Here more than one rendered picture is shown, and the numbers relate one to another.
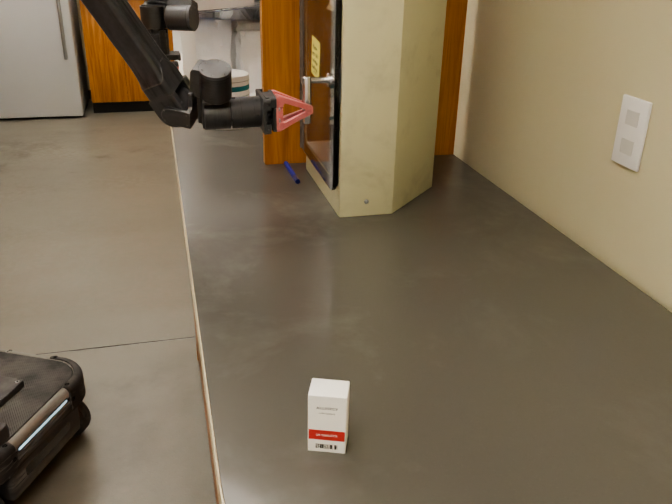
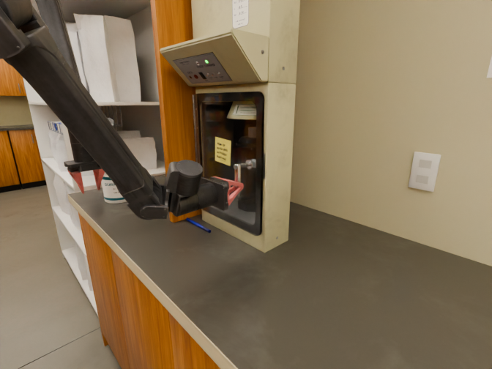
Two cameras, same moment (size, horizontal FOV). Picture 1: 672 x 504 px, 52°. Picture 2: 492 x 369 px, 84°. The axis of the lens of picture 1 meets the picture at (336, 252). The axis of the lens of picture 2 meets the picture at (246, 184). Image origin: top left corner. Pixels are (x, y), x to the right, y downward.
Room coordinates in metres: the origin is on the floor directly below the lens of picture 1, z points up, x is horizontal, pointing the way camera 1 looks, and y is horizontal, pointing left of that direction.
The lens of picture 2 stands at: (0.67, 0.38, 1.37)
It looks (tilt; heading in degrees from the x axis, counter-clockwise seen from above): 17 degrees down; 331
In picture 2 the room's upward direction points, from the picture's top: straight up
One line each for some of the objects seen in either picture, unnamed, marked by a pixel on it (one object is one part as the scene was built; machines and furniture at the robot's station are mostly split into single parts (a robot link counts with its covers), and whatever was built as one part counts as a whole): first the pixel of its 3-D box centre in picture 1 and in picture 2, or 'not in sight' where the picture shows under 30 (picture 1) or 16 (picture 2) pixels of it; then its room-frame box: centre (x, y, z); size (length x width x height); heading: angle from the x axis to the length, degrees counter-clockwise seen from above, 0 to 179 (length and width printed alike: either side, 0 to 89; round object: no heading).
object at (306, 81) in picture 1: (315, 98); (242, 178); (1.31, 0.05, 1.17); 0.05 x 0.03 x 0.10; 104
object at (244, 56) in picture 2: not in sight; (209, 64); (1.41, 0.09, 1.46); 0.32 x 0.12 x 0.10; 15
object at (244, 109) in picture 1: (249, 111); (205, 195); (1.28, 0.17, 1.14); 0.10 x 0.07 x 0.07; 15
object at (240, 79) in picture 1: (226, 98); (118, 182); (1.98, 0.32, 1.02); 0.13 x 0.13 x 0.15
